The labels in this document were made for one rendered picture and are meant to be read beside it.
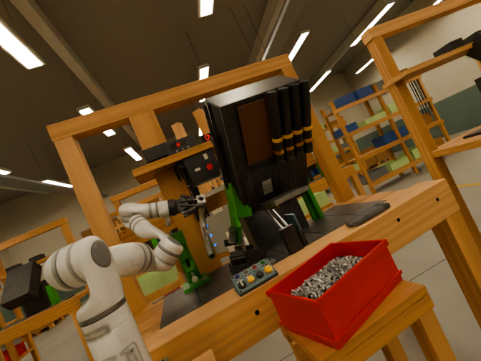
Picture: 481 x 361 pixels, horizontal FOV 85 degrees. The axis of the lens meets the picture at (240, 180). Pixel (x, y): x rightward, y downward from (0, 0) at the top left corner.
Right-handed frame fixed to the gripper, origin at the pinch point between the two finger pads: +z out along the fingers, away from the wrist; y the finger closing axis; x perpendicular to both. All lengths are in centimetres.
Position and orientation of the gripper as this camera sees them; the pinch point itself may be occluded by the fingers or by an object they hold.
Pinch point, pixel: (199, 203)
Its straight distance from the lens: 124.7
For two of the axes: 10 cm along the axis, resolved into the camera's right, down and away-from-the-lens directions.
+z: 9.6, -1.4, 2.6
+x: -0.5, 7.9, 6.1
